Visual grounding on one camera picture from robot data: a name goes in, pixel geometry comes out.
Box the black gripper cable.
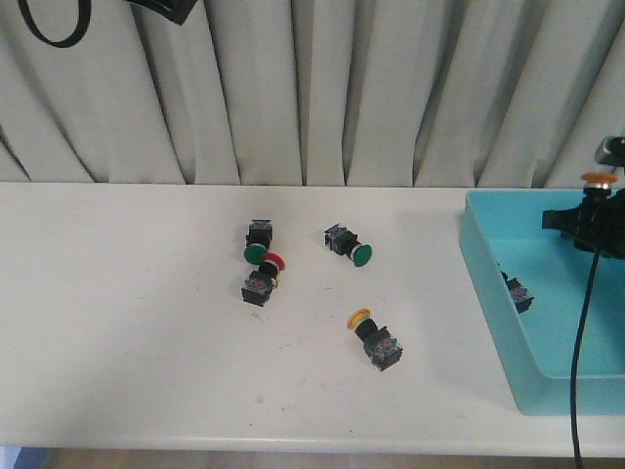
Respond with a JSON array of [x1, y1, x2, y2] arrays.
[[569, 248, 602, 469]]

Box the yellow button lying front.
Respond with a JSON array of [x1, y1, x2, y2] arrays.
[[347, 308, 403, 371]]

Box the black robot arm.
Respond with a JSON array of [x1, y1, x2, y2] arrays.
[[128, 0, 197, 25]]

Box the teal plastic box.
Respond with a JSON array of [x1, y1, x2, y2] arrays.
[[459, 190, 624, 415]]

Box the yellow button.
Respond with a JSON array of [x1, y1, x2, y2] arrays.
[[580, 171, 618, 205], [347, 308, 403, 371]]

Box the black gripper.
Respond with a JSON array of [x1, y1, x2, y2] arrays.
[[541, 134, 625, 260]]

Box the red button lying sideways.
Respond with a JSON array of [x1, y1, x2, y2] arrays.
[[241, 251, 285, 307]]

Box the green button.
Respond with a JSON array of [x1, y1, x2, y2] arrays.
[[324, 224, 373, 268], [243, 219, 272, 265]]

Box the green button rear left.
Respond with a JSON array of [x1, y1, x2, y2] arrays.
[[243, 219, 272, 265]]

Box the red button front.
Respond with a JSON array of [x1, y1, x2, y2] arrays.
[[499, 269, 534, 315]]

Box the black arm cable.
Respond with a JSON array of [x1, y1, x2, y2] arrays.
[[17, 0, 94, 49]]

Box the green button rear right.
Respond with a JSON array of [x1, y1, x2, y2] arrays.
[[324, 224, 373, 268]]

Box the grey pleated curtain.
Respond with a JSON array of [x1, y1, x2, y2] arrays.
[[1, 1, 624, 188]]

